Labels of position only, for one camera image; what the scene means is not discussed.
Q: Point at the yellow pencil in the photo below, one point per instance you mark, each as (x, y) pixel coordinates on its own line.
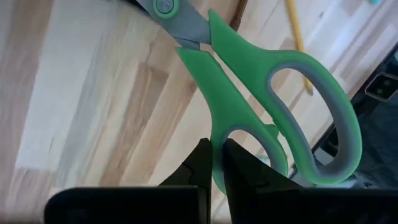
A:
(297, 34)

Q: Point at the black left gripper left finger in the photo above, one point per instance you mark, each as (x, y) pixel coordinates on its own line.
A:
(155, 205)

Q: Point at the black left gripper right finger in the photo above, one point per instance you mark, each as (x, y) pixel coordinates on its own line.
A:
(280, 205)

